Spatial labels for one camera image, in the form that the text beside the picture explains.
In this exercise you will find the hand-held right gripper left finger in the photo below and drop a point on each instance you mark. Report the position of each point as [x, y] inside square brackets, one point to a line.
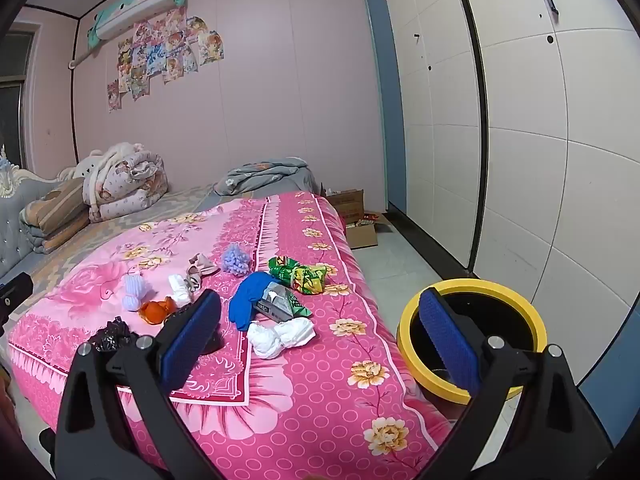
[190, 345]

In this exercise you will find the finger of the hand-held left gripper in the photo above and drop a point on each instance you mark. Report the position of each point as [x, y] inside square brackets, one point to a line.
[15, 295]

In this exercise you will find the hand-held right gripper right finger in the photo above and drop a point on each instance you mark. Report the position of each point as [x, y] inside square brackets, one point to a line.
[450, 345]

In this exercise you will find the yellow trash bin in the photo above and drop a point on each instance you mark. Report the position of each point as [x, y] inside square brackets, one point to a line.
[415, 360]

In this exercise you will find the light purple fluffy sock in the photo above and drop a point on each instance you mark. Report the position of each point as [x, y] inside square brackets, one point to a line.
[132, 295]

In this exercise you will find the pale snack wrapper green print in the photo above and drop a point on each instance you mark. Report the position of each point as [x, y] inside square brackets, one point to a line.
[280, 305]

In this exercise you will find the green cracker packet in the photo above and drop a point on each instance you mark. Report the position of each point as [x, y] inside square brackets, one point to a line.
[300, 275]

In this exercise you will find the orange plastic wrapper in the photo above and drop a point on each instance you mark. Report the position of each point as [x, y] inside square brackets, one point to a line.
[155, 310]

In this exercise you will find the white tissue wad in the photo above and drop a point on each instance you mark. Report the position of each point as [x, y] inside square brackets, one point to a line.
[180, 287]

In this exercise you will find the blue cloth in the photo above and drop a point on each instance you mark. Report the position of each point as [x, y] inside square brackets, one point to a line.
[247, 295]

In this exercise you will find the black plastic bag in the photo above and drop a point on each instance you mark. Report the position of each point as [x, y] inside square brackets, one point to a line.
[112, 335]

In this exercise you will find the beige crumpled cloth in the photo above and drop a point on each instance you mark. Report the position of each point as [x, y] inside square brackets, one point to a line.
[202, 267]

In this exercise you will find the grey tufted headboard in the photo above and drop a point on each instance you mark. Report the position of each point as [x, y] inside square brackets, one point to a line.
[15, 210]

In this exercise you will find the white crumpled paper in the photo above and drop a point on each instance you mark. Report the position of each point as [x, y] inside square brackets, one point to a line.
[277, 337]

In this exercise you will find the striped pillow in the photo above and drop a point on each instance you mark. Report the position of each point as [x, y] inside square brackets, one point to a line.
[55, 210]

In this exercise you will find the grey patterned bedsheet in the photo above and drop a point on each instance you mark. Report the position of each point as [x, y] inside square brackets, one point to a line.
[100, 235]

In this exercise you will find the pink floral bedsheet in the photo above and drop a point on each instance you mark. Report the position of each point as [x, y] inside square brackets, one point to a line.
[325, 385]

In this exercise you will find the open cardboard box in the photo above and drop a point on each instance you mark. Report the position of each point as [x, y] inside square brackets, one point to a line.
[365, 235]

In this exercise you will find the white plush toy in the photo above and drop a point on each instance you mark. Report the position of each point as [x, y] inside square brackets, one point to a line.
[87, 165]

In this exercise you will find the folded floral quilt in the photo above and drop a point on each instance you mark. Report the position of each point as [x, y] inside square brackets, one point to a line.
[130, 180]

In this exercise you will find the tall cardboard box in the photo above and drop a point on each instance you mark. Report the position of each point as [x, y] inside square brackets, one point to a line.
[347, 202]

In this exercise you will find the folded grey blanket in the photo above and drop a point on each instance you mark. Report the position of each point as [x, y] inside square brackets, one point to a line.
[265, 175]

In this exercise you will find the white wardrobe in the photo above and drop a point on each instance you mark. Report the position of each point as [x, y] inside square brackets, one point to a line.
[525, 160]

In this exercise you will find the window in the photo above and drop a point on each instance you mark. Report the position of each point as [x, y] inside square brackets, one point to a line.
[15, 95]

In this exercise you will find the air conditioner teal cover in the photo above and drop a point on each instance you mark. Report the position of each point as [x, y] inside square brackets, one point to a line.
[135, 7]

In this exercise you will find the white wall pipe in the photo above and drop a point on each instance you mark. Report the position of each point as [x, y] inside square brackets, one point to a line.
[75, 62]

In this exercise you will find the cluster of wall posters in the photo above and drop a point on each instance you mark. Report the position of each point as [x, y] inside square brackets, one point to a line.
[150, 55]

